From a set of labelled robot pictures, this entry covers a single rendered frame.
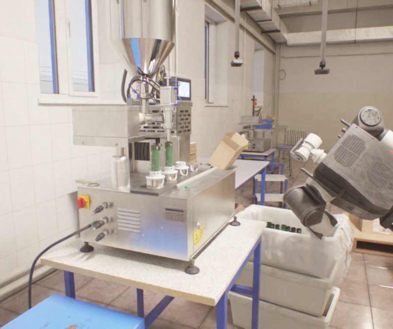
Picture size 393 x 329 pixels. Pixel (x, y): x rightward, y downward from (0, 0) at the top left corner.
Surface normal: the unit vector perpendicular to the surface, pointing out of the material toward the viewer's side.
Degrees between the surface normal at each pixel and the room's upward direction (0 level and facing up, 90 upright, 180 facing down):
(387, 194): 73
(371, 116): 64
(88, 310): 0
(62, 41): 90
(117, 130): 90
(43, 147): 90
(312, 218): 114
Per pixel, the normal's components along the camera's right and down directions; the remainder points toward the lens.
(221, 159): -0.39, 0.15
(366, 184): 0.08, -0.13
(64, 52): 0.92, 0.07
